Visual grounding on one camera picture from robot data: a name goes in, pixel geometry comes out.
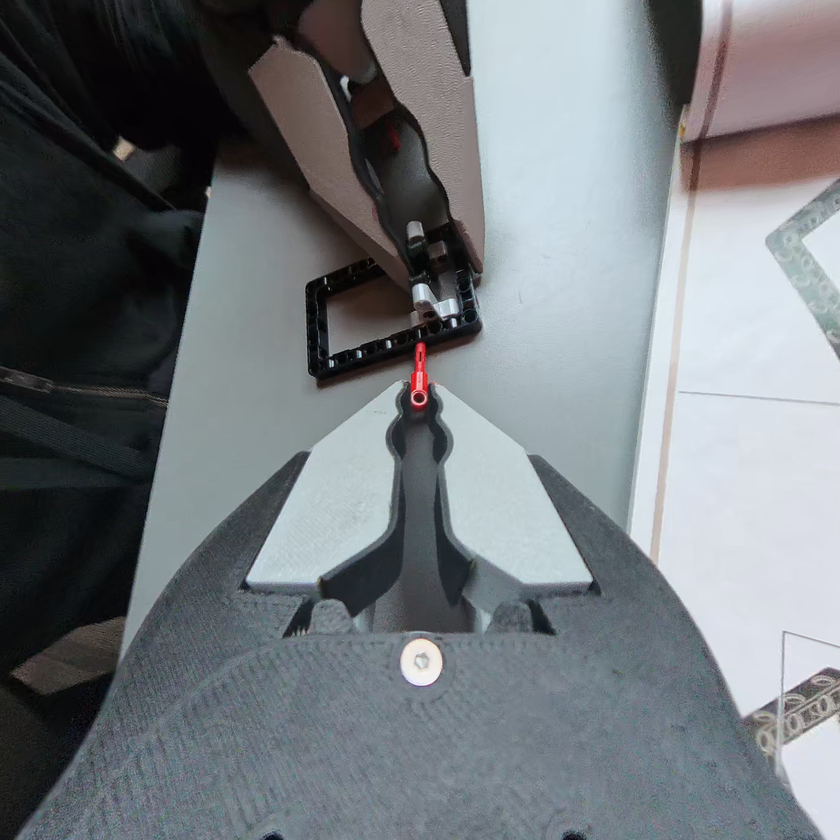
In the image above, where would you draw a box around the black rectangular lego frame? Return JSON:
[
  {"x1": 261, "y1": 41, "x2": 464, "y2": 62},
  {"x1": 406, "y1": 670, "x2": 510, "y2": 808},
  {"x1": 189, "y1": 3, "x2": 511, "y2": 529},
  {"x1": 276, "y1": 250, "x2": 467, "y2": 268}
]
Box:
[{"x1": 304, "y1": 224, "x2": 482, "y2": 381}]

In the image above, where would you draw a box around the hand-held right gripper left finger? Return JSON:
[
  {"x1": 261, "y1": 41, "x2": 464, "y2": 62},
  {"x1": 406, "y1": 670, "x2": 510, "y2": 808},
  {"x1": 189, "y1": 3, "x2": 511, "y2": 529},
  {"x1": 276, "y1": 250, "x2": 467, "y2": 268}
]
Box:
[{"x1": 241, "y1": 379, "x2": 407, "y2": 617}]

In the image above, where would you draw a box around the lego instruction booklet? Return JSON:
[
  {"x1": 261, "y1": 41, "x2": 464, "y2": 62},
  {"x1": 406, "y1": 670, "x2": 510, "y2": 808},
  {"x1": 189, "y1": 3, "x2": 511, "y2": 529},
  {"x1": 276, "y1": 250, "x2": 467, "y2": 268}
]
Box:
[{"x1": 624, "y1": 0, "x2": 840, "y2": 798}]

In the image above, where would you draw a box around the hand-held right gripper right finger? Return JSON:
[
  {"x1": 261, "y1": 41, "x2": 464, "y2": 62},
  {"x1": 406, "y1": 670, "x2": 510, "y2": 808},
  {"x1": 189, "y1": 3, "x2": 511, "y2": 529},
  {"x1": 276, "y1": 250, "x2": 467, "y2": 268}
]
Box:
[{"x1": 428, "y1": 384, "x2": 594, "y2": 602}]

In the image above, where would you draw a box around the person's black jacket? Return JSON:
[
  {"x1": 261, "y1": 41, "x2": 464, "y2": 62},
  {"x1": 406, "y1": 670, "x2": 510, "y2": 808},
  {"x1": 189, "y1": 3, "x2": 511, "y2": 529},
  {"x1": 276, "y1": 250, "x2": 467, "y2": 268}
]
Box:
[{"x1": 0, "y1": 0, "x2": 217, "y2": 840}]

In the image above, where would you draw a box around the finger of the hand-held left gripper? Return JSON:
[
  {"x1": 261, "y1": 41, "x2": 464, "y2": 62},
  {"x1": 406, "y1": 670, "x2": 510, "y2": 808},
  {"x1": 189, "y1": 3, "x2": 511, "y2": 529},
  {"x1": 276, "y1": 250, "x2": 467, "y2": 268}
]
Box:
[
  {"x1": 247, "y1": 36, "x2": 416, "y2": 295},
  {"x1": 359, "y1": 0, "x2": 487, "y2": 276}
]

